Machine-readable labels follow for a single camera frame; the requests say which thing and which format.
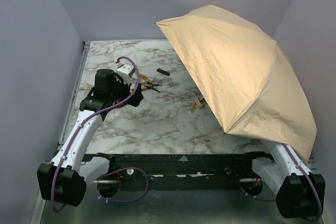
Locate beige umbrella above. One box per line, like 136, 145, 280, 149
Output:
156, 5, 317, 162

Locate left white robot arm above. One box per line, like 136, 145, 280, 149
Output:
37, 64, 143, 206

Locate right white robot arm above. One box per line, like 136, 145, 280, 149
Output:
252, 141, 326, 221

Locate black bit holder strip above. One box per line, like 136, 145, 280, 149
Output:
156, 68, 170, 76

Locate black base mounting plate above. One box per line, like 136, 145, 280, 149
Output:
83, 152, 272, 194

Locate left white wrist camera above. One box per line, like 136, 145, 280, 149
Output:
115, 63, 135, 83

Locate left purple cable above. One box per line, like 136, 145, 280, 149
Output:
51, 56, 150, 213

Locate purple cable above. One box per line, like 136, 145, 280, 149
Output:
51, 56, 150, 213
241, 144, 323, 222

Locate yellow handled pliers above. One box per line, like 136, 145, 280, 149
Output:
140, 74, 160, 92

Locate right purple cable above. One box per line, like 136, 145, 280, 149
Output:
241, 144, 323, 222

